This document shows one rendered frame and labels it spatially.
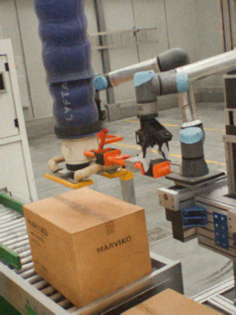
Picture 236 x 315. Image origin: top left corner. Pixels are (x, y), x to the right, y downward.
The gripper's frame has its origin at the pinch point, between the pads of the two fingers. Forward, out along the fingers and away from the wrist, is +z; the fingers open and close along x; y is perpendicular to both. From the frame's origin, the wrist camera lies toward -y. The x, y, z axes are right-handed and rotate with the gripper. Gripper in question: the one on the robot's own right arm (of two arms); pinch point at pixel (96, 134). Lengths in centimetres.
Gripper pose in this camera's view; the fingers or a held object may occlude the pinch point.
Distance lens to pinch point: 256.5
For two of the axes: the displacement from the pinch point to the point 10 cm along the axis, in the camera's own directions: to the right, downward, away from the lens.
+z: 1.2, 9.7, 2.0
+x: 8.3, -2.1, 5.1
